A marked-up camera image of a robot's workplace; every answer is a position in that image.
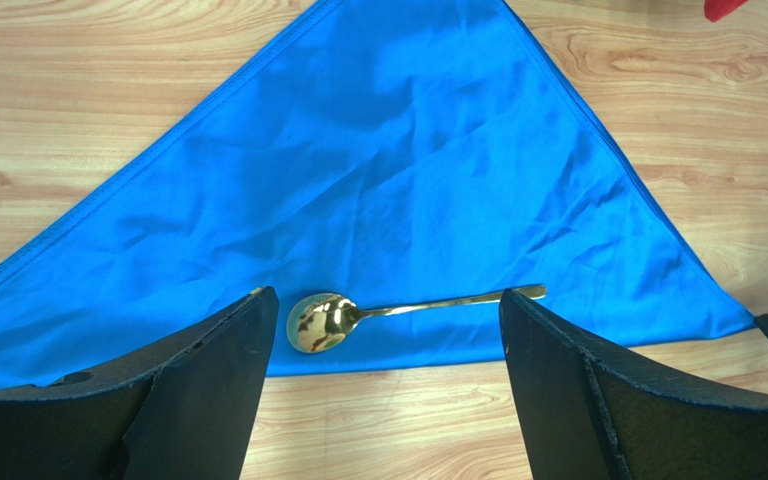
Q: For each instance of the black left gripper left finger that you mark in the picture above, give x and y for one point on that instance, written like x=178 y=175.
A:
x=182 y=407

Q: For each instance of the blue cloth napkin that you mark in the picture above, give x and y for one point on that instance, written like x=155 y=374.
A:
x=391 y=151

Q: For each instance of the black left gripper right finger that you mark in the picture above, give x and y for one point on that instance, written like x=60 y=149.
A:
x=591 y=409

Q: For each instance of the gold spoon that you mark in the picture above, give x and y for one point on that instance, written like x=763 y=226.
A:
x=320 y=322

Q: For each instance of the red t-shirt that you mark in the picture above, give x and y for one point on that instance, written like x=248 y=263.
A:
x=715 y=10

